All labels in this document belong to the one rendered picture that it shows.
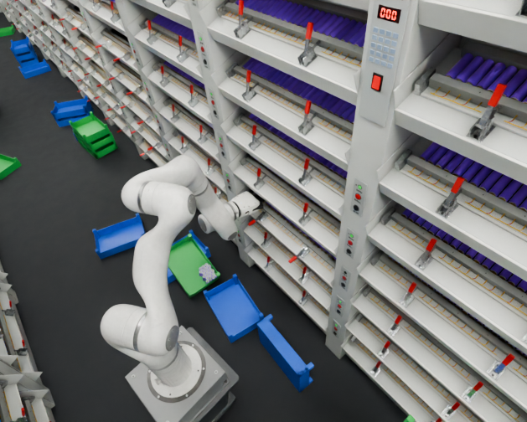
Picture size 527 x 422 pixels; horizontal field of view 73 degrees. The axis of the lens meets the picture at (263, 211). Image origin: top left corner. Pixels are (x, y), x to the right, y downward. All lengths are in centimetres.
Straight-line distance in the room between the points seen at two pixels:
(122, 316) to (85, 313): 112
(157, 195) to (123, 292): 125
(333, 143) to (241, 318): 120
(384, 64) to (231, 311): 151
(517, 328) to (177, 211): 86
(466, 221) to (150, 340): 84
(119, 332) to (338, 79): 88
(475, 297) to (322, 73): 64
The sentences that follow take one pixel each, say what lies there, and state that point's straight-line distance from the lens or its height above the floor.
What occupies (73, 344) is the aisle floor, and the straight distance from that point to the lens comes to 218.
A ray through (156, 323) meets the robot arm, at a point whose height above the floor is 82.
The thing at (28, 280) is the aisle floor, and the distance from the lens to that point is 258.
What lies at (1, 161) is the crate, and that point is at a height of 0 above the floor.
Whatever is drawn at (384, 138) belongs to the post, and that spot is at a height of 125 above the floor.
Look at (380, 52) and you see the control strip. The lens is 76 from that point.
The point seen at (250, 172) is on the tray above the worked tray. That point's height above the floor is 75.
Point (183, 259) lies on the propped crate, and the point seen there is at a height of 8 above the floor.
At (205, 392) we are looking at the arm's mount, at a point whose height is 39.
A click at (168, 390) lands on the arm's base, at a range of 145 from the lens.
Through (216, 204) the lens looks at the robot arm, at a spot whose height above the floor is 79.
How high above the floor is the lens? 172
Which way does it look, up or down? 46 degrees down
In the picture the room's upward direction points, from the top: 6 degrees counter-clockwise
